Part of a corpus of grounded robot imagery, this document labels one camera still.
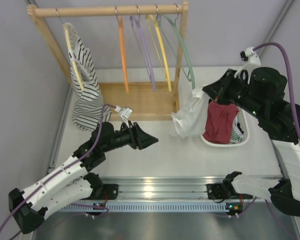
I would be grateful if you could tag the purple plastic hanger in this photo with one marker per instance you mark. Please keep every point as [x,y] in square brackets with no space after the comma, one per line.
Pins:
[135,21]

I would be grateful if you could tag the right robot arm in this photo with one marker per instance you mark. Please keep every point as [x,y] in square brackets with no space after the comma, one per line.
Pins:
[261,94]

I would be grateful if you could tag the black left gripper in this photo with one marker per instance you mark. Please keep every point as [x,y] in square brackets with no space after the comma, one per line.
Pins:
[135,136]

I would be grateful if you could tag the wooden clothes rack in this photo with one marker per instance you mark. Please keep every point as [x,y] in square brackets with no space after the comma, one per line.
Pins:
[148,105]

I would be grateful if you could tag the red garment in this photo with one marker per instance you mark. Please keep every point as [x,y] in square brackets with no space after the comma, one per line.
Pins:
[219,123]

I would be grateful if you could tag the orange plastic hanger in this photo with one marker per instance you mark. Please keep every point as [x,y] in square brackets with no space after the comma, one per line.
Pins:
[123,52]

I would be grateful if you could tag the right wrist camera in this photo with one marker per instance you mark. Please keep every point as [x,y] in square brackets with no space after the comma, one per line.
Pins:
[251,59]

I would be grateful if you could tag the grey slotted cable duct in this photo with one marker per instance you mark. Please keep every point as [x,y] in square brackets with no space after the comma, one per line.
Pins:
[158,207]

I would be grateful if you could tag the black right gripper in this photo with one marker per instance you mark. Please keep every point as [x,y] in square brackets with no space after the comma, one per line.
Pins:
[217,89]

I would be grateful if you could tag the yellow plastic hanger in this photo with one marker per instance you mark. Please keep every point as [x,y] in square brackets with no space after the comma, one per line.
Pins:
[162,57]

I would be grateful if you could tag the white perforated laundry basket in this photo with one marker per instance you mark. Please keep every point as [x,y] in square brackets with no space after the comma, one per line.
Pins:
[241,119]

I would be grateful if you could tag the cream plastic hanger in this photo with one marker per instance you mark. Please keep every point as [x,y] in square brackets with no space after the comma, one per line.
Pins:
[72,57]

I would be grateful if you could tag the green plastic hanger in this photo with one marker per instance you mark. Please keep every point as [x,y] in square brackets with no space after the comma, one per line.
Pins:
[190,73]

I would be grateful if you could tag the black white striped tank top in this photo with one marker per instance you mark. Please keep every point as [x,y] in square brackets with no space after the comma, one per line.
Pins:
[88,106]

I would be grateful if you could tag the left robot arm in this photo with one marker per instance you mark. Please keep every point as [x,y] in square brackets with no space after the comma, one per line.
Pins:
[73,180]

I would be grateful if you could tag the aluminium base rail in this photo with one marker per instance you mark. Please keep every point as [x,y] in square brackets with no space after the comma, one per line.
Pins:
[162,188]

